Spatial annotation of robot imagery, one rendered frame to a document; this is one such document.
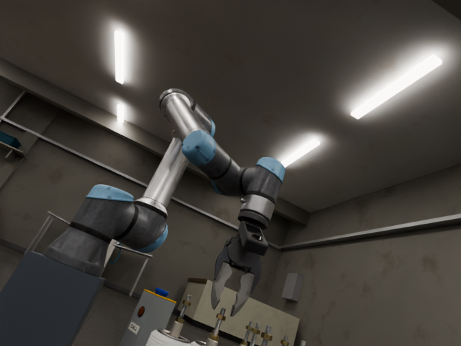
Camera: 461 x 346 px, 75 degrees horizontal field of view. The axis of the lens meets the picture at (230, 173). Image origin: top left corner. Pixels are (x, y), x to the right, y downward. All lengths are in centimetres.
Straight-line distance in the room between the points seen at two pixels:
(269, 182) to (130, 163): 737
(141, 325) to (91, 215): 31
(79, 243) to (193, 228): 699
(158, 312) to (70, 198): 704
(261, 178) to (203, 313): 523
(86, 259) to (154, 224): 21
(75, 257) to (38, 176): 729
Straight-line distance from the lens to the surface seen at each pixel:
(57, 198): 789
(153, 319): 89
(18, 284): 85
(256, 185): 71
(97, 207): 88
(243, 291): 67
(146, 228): 94
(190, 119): 82
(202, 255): 778
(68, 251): 85
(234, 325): 605
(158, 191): 98
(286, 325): 647
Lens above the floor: 33
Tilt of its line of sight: 24 degrees up
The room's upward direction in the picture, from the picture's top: 22 degrees clockwise
